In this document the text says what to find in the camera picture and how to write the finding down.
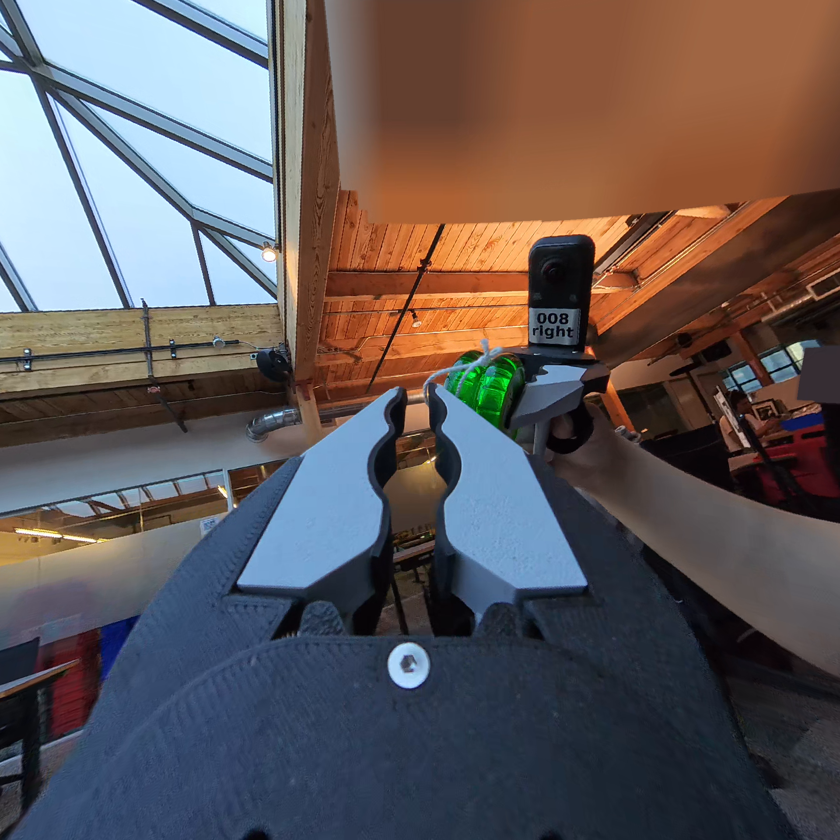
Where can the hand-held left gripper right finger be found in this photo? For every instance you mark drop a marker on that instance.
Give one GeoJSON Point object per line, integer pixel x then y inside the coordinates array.
{"type": "Point", "coordinates": [512, 525]}

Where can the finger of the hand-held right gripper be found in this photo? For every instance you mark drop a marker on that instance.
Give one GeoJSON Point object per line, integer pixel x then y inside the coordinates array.
{"type": "Point", "coordinates": [551, 394]}

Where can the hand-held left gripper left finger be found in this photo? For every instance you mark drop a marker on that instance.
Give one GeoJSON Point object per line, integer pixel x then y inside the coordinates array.
{"type": "Point", "coordinates": [321, 525]}

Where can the green translucent yoyo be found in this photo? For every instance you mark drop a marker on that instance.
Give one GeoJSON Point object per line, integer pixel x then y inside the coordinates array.
{"type": "Point", "coordinates": [492, 390]}

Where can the person's right forearm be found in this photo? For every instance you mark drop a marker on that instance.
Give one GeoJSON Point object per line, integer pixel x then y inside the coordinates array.
{"type": "Point", "coordinates": [722, 538]}

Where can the person's right hand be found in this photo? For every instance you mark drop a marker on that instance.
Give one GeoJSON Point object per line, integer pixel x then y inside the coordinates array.
{"type": "Point", "coordinates": [600, 453]}

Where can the black ceiling pipe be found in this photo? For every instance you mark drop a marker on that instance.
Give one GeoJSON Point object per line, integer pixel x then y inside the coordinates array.
{"type": "Point", "coordinates": [410, 302]}

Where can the skylight window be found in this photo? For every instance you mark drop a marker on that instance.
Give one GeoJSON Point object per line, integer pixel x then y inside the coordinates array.
{"type": "Point", "coordinates": [131, 164]}

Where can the silver metal air duct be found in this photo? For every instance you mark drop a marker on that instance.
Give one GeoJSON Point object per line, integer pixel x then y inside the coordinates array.
{"type": "Point", "coordinates": [272, 423]}

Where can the black round wall speaker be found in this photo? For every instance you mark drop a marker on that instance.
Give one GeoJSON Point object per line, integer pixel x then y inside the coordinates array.
{"type": "Point", "coordinates": [272, 364]}

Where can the white wall air vent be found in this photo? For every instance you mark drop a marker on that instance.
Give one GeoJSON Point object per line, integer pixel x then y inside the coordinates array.
{"type": "Point", "coordinates": [823, 285]}

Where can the wall spot lamp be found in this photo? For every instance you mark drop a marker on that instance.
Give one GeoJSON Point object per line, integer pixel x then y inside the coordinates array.
{"type": "Point", "coordinates": [268, 252]}

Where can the black metal wall rail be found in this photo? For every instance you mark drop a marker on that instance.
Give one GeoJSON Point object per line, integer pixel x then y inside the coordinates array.
{"type": "Point", "coordinates": [98, 352]}

